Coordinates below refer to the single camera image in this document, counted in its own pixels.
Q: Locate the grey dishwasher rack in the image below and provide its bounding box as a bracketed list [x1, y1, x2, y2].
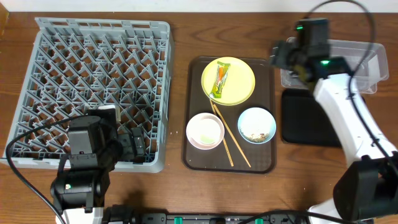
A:
[7, 17, 174, 173]

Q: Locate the yellow round plate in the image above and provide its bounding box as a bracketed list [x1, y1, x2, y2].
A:
[201, 57, 256, 106]

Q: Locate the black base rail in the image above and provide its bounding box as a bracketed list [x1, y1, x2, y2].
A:
[100, 205, 310, 224]

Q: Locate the white cup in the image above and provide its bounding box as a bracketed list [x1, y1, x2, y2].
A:
[97, 105, 121, 123]

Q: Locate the clear plastic waste bin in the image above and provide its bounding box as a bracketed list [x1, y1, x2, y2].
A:
[280, 37, 389, 95]

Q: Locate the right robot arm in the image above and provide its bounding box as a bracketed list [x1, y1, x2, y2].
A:
[271, 18, 397, 223]

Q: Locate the green orange snack wrapper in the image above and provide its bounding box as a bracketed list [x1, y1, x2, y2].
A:
[209, 61, 231, 98]

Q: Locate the pink white bowl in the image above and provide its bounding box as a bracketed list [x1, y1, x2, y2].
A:
[186, 113, 225, 151]

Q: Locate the black waste tray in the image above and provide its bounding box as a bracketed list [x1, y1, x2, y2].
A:
[281, 88, 366, 147]

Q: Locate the light blue bowl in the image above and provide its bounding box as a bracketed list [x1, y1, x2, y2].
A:
[237, 107, 277, 144]

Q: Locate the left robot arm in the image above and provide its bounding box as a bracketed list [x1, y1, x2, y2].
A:
[50, 116, 146, 223]

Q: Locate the dark brown serving tray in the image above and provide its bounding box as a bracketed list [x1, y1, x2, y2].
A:
[182, 57, 276, 174]

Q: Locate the wooden chopstick left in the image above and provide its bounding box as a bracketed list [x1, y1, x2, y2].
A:
[209, 100, 234, 167]

